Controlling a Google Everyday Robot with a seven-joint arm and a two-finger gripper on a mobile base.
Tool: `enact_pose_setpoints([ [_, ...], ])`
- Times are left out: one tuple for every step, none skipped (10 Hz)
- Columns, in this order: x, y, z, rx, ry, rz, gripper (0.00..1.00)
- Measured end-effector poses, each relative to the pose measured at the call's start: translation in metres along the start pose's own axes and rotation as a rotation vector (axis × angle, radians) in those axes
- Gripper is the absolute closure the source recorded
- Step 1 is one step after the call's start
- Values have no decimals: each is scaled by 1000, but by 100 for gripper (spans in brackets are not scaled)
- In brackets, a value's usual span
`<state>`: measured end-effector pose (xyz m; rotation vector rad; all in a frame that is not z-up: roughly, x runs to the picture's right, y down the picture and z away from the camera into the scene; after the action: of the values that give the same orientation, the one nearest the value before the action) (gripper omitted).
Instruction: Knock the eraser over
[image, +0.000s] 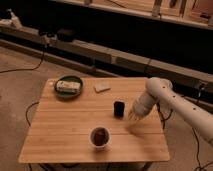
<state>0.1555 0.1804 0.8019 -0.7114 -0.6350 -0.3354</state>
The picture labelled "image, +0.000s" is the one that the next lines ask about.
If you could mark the white object on ledge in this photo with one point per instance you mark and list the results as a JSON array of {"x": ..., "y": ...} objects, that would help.
[{"x": 14, "y": 20}]

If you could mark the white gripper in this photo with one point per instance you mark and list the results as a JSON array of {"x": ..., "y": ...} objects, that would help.
[{"x": 141, "y": 107}]

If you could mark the white rectangular food block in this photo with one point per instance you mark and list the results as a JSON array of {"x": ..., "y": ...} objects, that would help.
[{"x": 67, "y": 86}]

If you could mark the white cup with brown drink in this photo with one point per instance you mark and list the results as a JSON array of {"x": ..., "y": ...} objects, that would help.
[{"x": 99, "y": 137}]

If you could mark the dark device on ledge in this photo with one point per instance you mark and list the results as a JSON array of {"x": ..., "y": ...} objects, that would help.
[{"x": 65, "y": 35}]

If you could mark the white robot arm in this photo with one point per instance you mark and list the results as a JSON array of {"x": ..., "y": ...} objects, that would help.
[{"x": 159, "y": 89}]

